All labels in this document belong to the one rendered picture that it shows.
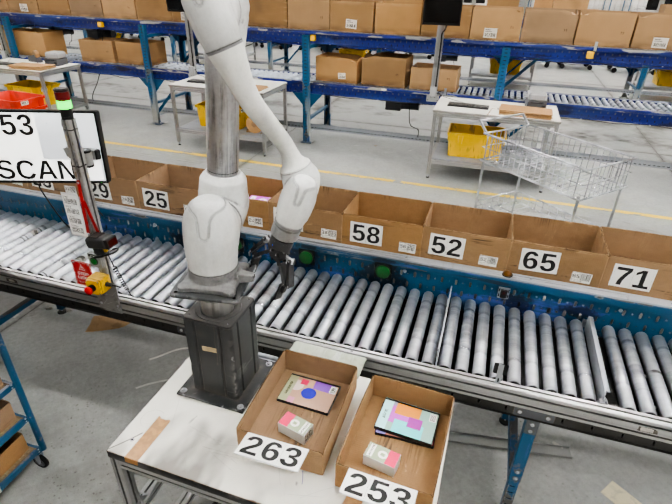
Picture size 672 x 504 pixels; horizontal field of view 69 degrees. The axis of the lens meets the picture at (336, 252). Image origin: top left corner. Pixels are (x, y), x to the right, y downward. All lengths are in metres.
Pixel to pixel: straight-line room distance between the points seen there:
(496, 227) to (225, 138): 1.50
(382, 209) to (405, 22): 4.34
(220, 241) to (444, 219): 1.41
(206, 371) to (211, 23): 1.09
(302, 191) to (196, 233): 0.33
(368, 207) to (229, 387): 1.29
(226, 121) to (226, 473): 1.05
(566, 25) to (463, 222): 4.33
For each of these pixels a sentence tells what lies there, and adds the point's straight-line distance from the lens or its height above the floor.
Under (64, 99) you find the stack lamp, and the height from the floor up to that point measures 1.63.
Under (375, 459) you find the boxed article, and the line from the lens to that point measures 1.58.
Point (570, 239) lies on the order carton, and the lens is 2.62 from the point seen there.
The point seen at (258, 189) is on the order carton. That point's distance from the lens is 2.83.
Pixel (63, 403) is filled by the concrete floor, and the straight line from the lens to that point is 3.13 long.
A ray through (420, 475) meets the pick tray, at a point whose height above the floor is 0.76.
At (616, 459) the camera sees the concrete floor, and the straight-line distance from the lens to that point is 2.96.
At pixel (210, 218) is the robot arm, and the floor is 1.43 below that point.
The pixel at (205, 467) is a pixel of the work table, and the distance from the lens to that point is 1.66.
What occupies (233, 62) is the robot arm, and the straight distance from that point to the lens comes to 1.34.
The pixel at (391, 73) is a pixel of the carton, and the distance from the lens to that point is 6.53.
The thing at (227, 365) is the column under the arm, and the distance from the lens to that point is 1.71.
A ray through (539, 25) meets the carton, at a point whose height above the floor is 1.57.
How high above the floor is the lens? 2.06
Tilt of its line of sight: 30 degrees down
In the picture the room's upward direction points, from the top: 1 degrees clockwise
